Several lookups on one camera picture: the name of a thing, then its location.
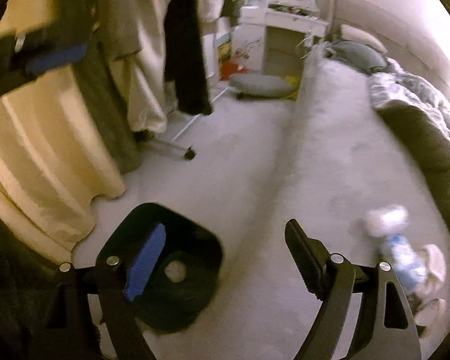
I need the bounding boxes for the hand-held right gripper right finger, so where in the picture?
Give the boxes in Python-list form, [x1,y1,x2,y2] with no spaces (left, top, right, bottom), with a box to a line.
[284,218,422,360]

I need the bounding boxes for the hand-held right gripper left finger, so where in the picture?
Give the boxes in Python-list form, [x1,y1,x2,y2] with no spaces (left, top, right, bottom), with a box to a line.
[32,223,167,360]

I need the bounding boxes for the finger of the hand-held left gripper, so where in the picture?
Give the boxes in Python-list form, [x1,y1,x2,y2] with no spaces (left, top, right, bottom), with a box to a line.
[0,29,91,104]

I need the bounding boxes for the black trash bin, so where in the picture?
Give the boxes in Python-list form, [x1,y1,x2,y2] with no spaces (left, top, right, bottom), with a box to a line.
[97,202,226,334]

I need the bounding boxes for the white cloth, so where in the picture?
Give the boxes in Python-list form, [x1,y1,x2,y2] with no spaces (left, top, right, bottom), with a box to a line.
[412,298,449,329]
[422,244,448,297]

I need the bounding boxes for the white crumpled tissue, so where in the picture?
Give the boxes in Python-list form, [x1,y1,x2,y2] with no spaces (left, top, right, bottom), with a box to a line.
[164,262,186,283]

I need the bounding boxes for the clear plastic wrapper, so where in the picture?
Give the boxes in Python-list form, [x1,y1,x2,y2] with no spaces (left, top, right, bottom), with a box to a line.
[364,204,409,239]

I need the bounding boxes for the cream hanging trousers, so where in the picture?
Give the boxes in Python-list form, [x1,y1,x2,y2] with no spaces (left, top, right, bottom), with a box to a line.
[127,0,170,134]

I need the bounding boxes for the cream curtain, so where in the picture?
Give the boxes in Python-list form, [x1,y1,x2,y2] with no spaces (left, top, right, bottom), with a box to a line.
[0,0,127,267]

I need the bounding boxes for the white clothes rack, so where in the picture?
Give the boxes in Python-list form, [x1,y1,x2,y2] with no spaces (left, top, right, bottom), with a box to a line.
[146,82,237,162]

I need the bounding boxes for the grey bed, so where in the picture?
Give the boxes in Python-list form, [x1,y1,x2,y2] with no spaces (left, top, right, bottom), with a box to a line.
[225,0,450,360]

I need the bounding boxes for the black hanging garment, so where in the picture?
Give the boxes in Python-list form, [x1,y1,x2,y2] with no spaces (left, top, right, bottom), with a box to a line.
[163,0,214,116]

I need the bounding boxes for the white crumpled cloth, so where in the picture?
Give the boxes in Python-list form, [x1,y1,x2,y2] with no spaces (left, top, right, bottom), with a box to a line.
[412,298,449,329]

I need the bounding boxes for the dark cloth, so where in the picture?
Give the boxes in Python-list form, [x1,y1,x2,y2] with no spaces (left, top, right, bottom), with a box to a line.
[0,210,66,360]

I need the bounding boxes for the colourful picture board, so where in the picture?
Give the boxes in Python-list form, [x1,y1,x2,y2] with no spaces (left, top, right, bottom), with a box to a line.
[215,32,248,81]

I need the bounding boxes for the grey cushioned stool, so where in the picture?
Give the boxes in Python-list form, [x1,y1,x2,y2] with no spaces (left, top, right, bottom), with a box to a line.
[229,74,297,100]

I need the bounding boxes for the grey patterned duvet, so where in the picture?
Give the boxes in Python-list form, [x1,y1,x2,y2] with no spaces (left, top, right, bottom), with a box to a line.
[367,58,450,233]

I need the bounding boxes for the grey pillow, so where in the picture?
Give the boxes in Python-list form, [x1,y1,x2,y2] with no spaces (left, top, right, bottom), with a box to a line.
[328,41,389,73]

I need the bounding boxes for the white desk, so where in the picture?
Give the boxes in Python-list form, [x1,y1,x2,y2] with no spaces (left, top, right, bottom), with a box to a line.
[240,0,331,76]

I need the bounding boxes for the white pillow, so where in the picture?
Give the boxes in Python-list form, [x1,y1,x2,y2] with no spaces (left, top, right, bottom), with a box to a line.
[339,24,387,51]

